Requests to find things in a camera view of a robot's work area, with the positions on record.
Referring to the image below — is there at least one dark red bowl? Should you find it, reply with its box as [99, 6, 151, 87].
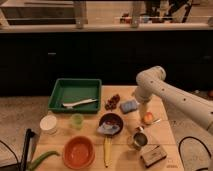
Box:
[98, 113, 123, 136]

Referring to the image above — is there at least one white round container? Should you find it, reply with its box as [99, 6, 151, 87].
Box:
[40, 115, 57, 134]

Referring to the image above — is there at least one blue cloth in bowl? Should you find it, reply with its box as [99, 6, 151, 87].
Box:
[97, 123, 119, 135]

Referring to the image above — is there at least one black cable right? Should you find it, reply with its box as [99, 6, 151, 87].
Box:
[178, 136, 213, 171]

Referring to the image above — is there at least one green plastic tray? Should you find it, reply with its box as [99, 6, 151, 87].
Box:
[48, 78, 102, 114]

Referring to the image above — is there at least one yellow banana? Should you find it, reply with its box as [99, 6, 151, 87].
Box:
[103, 137, 112, 168]

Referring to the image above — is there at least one black stand post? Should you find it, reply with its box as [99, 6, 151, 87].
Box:
[20, 128, 35, 171]

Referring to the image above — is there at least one metal measuring cup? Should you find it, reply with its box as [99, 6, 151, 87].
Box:
[127, 127, 148, 151]

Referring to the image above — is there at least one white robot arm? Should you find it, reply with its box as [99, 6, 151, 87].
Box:
[135, 66, 213, 135]

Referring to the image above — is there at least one red apple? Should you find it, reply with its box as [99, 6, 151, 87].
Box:
[142, 112, 154, 125]

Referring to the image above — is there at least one white plastic utensil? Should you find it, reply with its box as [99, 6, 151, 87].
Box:
[62, 99, 98, 108]

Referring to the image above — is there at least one brown wooden block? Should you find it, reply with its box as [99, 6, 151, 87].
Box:
[140, 145, 167, 168]

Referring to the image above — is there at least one orange red bowl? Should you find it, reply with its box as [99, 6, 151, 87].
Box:
[62, 136, 95, 170]

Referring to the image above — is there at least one green plastic cup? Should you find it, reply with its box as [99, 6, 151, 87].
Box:
[71, 114, 84, 130]

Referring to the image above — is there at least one blue sponge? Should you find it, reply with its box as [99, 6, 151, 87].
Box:
[120, 100, 138, 114]

